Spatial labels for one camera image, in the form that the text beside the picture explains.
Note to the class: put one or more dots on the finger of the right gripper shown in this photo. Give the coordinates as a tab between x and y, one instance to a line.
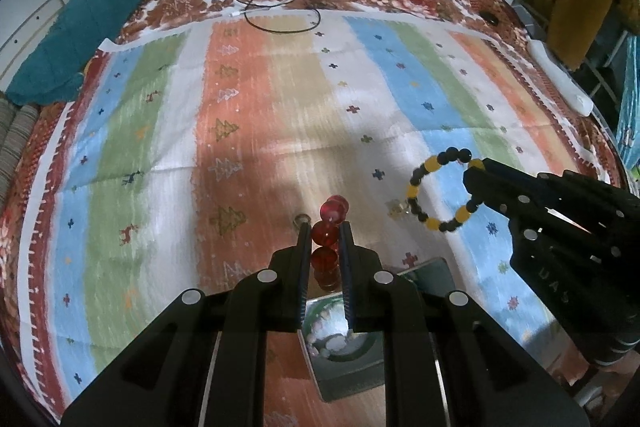
503	178
506	203

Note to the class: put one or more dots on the silver metal tin box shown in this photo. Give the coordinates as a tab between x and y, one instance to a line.
345	346

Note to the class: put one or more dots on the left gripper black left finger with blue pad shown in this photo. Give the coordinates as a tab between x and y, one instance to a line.
202	361

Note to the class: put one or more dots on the brown striped pillow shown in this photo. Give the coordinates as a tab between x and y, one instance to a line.
16	128

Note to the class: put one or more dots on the white long object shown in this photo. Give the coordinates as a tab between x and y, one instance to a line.
573	95

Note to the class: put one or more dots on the blue patterned hanging cloth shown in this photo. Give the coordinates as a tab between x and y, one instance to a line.
627	132

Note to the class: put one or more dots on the white headboard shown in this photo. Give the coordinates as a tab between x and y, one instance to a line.
26	38

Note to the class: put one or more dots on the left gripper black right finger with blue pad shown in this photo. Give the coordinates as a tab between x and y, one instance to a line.
446	361

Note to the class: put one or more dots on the striped colourful mat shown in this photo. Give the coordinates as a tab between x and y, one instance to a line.
189	154

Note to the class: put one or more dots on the teal blanket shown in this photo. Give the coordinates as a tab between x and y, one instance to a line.
54	71

